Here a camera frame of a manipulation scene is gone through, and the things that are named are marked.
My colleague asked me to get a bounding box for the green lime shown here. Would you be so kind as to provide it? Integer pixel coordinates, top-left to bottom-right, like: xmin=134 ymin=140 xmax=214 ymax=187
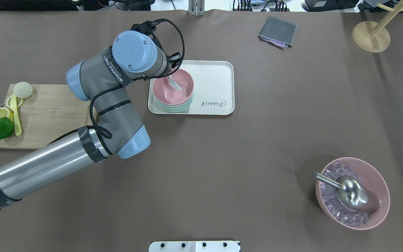
xmin=0 ymin=117 xmax=14 ymax=139

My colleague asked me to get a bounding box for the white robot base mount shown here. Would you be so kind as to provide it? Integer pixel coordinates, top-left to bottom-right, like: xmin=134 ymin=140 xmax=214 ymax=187
xmin=148 ymin=240 xmax=241 ymax=252

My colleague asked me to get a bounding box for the aluminium frame post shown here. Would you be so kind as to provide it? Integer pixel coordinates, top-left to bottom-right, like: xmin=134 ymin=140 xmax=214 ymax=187
xmin=188 ymin=0 xmax=206 ymax=16

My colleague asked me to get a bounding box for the wooden mug tree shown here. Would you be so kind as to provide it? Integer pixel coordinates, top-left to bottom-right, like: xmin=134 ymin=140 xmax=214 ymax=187
xmin=352 ymin=0 xmax=403 ymax=53

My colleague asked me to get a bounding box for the cream rabbit tray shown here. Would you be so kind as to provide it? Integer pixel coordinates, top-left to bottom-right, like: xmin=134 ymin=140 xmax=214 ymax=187
xmin=148 ymin=60 xmax=235 ymax=116

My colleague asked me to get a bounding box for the wooden cutting board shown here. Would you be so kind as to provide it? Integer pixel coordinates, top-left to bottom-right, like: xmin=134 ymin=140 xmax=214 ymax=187
xmin=0 ymin=84 xmax=92 ymax=149

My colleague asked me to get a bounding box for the yellow plastic spoon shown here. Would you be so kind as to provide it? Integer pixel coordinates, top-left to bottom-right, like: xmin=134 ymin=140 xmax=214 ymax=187
xmin=11 ymin=93 xmax=22 ymax=136

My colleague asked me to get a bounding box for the white ceramic spoon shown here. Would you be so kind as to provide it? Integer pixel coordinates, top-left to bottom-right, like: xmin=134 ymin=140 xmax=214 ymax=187
xmin=168 ymin=75 xmax=182 ymax=91

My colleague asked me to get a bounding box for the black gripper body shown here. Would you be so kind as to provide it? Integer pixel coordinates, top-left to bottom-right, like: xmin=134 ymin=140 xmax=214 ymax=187
xmin=130 ymin=20 xmax=181 ymax=69

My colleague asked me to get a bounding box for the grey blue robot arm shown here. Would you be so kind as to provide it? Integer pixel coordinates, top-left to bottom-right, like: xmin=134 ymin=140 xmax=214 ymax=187
xmin=0 ymin=19 xmax=184 ymax=209

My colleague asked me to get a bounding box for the lemon ring slice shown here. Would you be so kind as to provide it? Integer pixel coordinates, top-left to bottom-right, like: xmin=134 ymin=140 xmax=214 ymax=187
xmin=5 ymin=95 xmax=24 ymax=109

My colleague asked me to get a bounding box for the lemon half slice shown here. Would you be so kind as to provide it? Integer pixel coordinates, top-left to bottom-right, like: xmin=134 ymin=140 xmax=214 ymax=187
xmin=0 ymin=107 xmax=14 ymax=122

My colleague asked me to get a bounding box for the metal ice scoop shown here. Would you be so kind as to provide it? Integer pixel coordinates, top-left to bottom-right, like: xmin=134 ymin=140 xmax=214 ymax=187
xmin=312 ymin=171 xmax=380 ymax=214

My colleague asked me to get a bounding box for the green bowl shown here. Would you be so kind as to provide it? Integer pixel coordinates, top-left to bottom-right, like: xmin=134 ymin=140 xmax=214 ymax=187
xmin=154 ymin=94 xmax=194 ymax=113

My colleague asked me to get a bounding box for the grey folded cloth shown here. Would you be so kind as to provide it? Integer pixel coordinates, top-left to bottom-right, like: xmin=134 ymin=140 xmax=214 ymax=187
xmin=259 ymin=16 xmax=298 ymax=50

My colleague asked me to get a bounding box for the white steamed bun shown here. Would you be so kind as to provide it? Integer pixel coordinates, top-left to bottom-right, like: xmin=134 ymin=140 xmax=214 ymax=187
xmin=13 ymin=82 xmax=33 ymax=99

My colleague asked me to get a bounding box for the pink bowl with ice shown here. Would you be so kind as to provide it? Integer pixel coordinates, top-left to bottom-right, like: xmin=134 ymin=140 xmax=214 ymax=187
xmin=313 ymin=157 xmax=390 ymax=231

